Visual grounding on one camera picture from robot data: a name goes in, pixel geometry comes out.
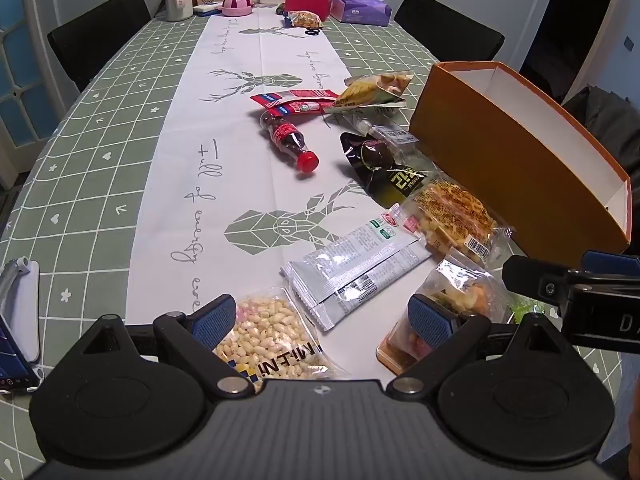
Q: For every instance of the smartphone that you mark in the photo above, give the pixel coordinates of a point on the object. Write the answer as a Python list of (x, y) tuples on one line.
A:
[(12, 360)]

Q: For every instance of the blue glass panel door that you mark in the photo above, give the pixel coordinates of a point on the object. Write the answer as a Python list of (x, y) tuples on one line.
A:
[(20, 60)]

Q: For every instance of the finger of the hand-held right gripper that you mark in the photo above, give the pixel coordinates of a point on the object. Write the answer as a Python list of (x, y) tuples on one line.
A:
[(610, 261), (535, 280)]

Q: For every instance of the orange cardboard box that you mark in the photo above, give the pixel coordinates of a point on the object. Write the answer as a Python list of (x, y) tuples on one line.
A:
[(500, 160)]

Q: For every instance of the light green packet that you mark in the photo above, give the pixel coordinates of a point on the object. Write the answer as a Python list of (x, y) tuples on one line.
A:
[(530, 310)]

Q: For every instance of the pink round container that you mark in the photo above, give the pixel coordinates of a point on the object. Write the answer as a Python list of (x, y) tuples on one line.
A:
[(237, 5)]

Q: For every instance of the green checked tablecloth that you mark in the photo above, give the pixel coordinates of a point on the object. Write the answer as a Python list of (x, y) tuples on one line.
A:
[(100, 160)]

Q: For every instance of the purple tissue pack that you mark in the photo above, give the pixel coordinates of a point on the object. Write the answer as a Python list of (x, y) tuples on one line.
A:
[(362, 10)]

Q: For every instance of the small cola bottle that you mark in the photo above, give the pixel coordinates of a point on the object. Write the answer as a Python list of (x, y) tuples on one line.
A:
[(286, 135)]

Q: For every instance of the small blue and white box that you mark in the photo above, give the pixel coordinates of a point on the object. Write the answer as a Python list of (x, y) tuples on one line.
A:
[(207, 9)]

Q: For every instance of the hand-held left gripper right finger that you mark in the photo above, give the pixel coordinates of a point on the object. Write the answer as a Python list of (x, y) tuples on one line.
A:
[(430, 325)]

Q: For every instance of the dark jacket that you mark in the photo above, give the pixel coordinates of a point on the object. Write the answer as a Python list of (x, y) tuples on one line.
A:
[(605, 110)]

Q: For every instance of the black chair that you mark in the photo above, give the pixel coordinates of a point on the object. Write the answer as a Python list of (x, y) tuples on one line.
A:
[(445, 25), (100, 30)]

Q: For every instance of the clear bag of mixed snacks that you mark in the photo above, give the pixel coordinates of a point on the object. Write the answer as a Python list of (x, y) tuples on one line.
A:
[(460, 290)]

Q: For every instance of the potato sticks bag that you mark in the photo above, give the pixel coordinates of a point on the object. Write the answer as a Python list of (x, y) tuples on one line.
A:
[(370, 91)]

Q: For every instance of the clear plastic snack packet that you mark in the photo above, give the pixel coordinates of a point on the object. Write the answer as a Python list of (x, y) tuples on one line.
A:
[(385, 130)]

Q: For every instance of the nut snack bag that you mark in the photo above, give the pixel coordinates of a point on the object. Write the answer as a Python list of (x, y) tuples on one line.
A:
[(305, 20)]

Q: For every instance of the grey snack packet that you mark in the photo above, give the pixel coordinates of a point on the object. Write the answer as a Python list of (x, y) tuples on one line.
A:
[(360, 245), (370, 285)]

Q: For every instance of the wall switch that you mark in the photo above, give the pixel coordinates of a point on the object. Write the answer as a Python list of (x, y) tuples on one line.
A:
[(628, 43)]

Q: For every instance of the crispy pastry snack bag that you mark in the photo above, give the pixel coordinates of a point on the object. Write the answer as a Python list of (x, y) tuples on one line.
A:
[(455, 215)]

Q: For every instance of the clear bag of coated peanuts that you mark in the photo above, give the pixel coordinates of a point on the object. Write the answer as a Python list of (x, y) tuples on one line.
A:
[(270, 330)]

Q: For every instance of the black chocolate pouch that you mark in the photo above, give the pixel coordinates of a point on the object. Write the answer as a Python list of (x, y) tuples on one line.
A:
[(380, 170)]

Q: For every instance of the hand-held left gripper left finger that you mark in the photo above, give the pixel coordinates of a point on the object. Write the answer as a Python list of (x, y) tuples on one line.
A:
[(215, 317)]

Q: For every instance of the red snack packet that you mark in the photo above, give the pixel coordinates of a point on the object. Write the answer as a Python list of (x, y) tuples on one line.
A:
[(300, 95), (295, 108)]

